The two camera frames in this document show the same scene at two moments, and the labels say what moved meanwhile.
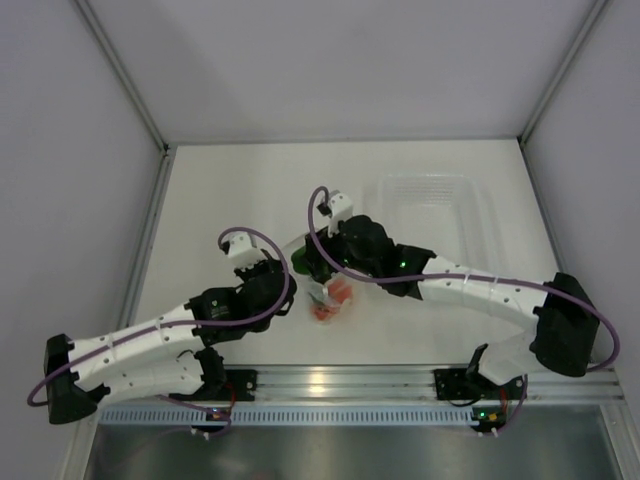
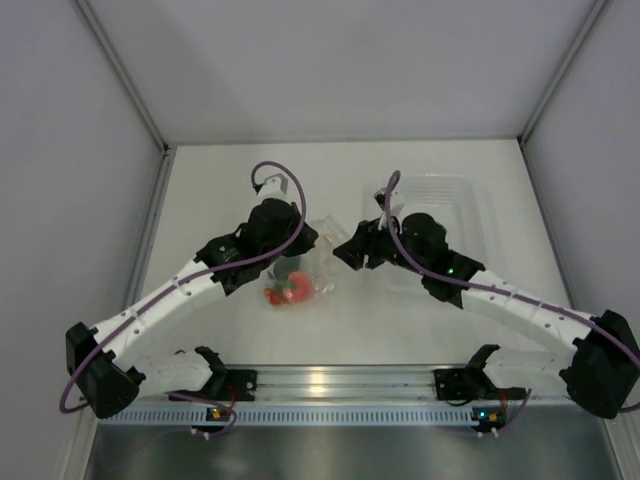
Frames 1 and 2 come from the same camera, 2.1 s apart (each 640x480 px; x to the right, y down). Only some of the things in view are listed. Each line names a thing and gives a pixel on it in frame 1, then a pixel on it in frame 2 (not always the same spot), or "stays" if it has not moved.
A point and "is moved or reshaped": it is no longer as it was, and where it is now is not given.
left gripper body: [247, 274] -> [300, 244]
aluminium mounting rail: [416, 382] stays
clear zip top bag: [328, 303] is moved or reshaped
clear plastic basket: [443, 214] stays
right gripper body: [336, 250] -> [382, 241]
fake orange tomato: [339, 290] -> [303, 286]
